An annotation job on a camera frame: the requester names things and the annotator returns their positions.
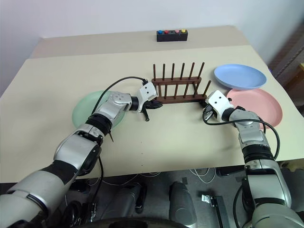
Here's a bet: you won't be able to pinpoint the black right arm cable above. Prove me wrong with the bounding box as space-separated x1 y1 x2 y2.
201 111 281 161

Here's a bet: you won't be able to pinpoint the blue plate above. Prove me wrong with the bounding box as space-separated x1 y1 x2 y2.
213 64 267 91

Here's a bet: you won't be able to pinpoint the dark brown furniture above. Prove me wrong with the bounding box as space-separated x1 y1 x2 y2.
267 22 304 89

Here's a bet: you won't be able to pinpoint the green plate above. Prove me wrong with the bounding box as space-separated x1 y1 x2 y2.
72 90 127 130

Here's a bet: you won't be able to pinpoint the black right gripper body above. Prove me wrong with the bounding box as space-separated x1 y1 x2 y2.
207 104 219 123

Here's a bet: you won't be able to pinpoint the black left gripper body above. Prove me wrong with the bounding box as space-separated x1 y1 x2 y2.
142 99 157 112

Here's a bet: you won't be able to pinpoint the pink plate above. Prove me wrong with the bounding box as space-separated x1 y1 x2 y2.
225 88 284 130

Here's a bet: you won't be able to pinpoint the black metal bar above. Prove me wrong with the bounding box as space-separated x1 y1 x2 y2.
213 195 231 228

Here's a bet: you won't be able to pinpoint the dark grey rounded shape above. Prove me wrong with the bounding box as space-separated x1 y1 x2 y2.
113 182 148 214
169 181 198 228

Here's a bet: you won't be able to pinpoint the white floor cables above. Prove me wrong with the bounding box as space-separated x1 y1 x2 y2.
136 167 217 184

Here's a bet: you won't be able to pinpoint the black button box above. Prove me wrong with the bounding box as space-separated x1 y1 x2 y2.
156 29 189 43

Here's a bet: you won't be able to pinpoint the wooden dish rack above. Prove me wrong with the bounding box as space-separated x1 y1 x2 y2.
151 62 212 105

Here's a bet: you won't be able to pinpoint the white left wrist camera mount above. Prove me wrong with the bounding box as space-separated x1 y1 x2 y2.
137 81 159 102

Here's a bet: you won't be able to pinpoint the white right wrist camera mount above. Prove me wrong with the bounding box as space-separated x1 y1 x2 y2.
205 90 233 122

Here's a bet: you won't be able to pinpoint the metal bracket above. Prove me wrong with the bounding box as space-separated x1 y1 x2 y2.
201 193 217 205

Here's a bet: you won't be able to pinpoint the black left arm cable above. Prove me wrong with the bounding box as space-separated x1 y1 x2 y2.
91 76 149 119

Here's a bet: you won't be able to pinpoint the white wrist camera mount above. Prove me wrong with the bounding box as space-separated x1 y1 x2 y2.
137 81 159 102
205 90 233 122

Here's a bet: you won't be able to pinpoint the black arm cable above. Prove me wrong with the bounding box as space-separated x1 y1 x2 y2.
91 76 149 119
201 111 281 161

